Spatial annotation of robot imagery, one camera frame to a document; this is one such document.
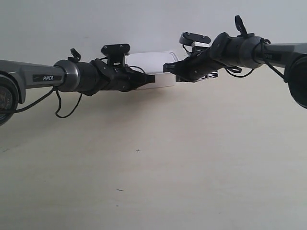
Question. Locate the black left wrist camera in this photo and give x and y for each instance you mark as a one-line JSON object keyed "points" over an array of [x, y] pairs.
{"points": [[116, 54]]}

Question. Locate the white lidded plastic container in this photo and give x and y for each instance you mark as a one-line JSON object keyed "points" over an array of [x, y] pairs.
{"points": [[152, 63]]}

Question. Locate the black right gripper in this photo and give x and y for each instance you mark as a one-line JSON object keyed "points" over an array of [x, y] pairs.
{"points": [[192, 68]]}

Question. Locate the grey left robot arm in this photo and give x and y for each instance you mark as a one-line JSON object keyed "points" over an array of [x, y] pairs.
{"points": [[64, 76]]}

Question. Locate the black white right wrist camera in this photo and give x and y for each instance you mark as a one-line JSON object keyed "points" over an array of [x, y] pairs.
{"points": [[193, 42]]}

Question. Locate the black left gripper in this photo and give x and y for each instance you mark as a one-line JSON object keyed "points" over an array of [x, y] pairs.
{"points": [[123, 80]]}

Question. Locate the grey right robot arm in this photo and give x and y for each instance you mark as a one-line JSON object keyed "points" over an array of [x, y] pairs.
{"points": [[288, 60]]}

